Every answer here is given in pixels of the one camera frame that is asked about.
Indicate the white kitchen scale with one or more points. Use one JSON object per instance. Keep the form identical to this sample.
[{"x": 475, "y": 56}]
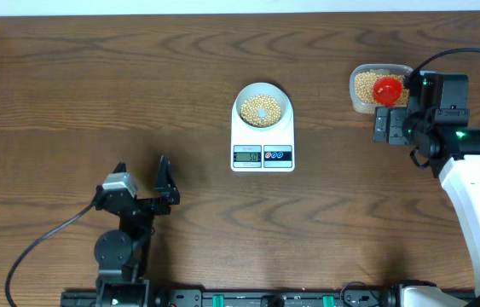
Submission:
[{"x": 271, "y": 150}]

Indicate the clear plastic container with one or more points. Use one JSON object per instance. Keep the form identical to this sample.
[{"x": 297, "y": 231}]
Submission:
[{"x": 378, "y": 68}]

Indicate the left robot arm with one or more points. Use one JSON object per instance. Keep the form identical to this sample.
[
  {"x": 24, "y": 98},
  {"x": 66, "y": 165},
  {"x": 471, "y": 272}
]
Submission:
[{"x": 122, "y": 253}]

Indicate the grey bowl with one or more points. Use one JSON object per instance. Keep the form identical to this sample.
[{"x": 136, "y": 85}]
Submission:
[{"x": 261, "y": 88}]

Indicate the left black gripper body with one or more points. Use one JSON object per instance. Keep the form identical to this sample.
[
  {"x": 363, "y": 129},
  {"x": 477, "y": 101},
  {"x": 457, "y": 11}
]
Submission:
[{"x": 130, "y": 222}]

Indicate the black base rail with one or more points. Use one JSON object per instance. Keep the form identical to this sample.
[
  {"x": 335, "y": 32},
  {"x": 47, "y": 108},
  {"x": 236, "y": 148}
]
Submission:
[{"x": 197, "y": 298}]

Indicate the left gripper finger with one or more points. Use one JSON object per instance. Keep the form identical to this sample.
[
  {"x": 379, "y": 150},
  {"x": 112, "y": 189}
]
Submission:
[
  {"x": 165, "y": 184},
  {"x": 120, "y": 167}
]

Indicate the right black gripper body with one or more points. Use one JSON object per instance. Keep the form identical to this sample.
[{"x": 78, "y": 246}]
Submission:
[{"x": 396, "y": 118}]

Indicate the soybeans in container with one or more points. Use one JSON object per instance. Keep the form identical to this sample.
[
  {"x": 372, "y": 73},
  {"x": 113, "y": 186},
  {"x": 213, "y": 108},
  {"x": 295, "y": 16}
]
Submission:
[{"x": 363, "y": 86}]

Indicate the soybeans in bowl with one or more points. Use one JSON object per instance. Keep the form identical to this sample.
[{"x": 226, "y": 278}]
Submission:
[{"x": 261, "y": 111}]

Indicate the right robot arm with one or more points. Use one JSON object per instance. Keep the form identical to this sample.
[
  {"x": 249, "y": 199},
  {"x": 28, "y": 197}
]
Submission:
[{"x": 435, "y": 123}]

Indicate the red measuring scoop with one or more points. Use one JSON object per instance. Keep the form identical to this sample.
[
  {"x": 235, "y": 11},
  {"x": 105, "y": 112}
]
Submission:
[{"x": 387, "y": 91}]

